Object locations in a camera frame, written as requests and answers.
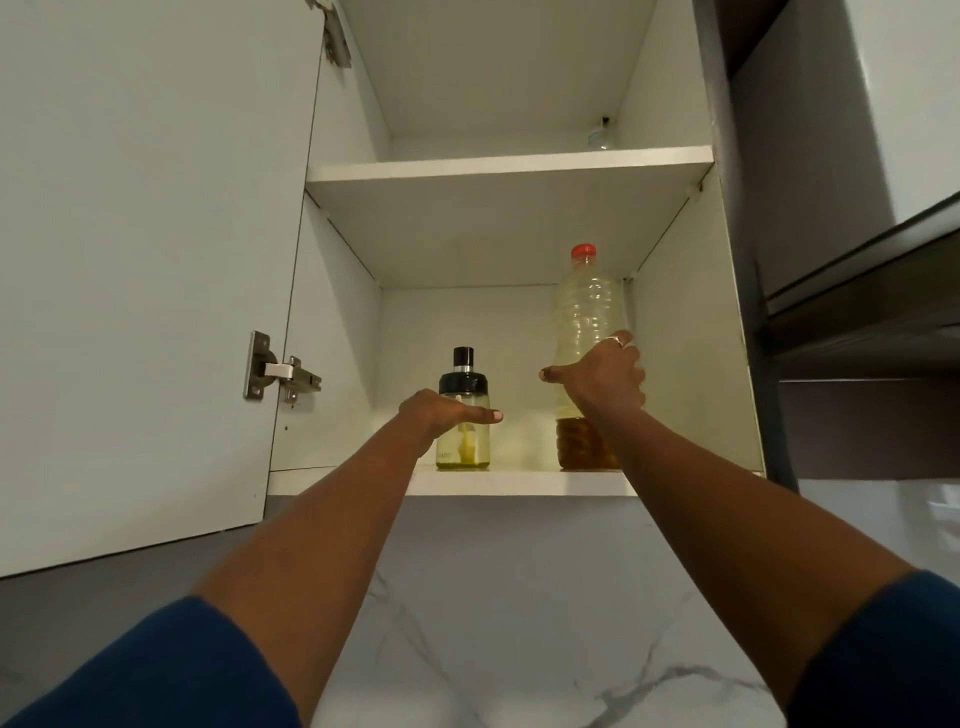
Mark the steel range hood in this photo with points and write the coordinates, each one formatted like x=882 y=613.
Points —
x=847 y=112

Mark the person's left forearm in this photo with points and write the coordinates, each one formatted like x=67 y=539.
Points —
x=322 y=547

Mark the black small bottle cap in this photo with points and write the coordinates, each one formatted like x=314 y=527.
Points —
x=463 y=371

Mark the wall cabinet with white interior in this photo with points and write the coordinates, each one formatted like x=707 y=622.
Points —
x=682 y=337

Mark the metal door hinge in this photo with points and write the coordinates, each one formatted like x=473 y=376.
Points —
x=274 y=369
x=335 y=34

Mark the person's right hand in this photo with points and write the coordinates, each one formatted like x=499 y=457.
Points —
x=607 y=382

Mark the brown cabinet door with papers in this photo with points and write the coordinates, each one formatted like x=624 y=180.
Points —
x=135 y=262

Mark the person's left hand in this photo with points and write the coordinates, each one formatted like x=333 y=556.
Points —
x=439 y=411

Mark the large clear plastic oil bottle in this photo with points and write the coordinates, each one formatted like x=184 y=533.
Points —
x=589 y=307

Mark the white cabinet shelf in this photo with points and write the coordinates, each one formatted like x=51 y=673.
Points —
x=487 y=217

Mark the red bottle cap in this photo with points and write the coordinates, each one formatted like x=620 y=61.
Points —
x=583 y=252

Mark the blue right shirt sleeve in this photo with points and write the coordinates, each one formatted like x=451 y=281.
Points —
x=885 y=652

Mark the person's right forearm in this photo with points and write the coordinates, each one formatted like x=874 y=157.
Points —
x=750 y=540

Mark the small glass oil dispenser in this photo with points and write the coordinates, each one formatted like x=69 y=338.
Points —
x=466 y=450

